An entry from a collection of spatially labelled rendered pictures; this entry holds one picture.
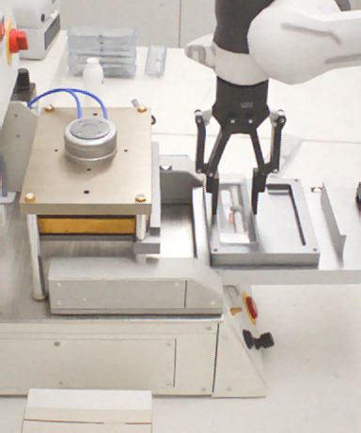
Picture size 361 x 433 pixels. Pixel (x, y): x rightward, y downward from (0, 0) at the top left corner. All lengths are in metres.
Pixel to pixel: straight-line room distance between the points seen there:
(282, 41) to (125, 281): 0.41
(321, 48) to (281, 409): 0.61
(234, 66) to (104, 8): 2.76
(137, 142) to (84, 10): 2.65
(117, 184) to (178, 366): 0.31
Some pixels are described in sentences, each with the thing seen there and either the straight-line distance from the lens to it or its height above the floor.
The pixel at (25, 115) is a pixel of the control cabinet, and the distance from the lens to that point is 1.35.
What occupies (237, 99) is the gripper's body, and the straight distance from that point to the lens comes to 1.11.
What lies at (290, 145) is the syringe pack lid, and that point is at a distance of 1.89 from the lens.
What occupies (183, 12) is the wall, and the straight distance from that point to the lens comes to 3.79.
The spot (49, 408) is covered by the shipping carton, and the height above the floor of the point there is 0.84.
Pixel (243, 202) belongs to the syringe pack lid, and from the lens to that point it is 1.26.
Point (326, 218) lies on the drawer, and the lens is 1.31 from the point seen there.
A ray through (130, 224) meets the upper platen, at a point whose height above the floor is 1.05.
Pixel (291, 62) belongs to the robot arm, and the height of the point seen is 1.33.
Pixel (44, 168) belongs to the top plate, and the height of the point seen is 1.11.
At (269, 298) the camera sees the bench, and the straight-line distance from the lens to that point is 1.48.
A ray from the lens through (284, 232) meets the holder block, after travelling 1.26.
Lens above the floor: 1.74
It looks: 35 degrees down
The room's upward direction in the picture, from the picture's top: 2 degrees clockwise
